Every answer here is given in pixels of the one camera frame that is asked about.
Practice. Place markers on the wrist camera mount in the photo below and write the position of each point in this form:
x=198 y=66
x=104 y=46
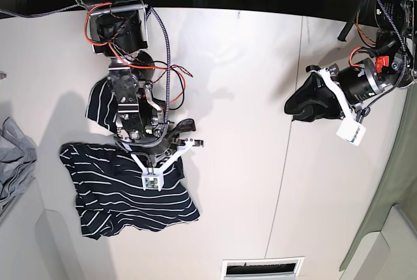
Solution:
x=153 y=177
x=350 y=129

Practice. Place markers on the white vent grille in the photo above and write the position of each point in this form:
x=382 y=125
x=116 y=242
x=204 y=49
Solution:
x=261 y=269

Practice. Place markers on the navy white striped t-shirt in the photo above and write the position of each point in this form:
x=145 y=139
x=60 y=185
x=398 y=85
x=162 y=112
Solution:
x=110 y=195

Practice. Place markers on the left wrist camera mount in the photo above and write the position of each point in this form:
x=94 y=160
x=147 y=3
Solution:
x=350 y=129

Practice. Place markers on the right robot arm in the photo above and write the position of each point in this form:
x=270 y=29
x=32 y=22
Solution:
x=123 y=102

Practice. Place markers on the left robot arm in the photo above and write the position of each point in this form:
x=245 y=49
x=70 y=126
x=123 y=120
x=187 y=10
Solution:
x=394 y=47

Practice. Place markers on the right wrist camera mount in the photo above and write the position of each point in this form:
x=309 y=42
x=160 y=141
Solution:
x=153 y=177

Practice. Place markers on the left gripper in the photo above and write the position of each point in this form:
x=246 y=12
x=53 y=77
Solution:
x=311 y=101

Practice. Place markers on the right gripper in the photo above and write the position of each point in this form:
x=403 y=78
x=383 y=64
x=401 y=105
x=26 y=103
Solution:
x=153 y=155

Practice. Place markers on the grey folded cloth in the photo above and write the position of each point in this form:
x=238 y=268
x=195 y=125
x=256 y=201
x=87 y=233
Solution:
x=18 y=159

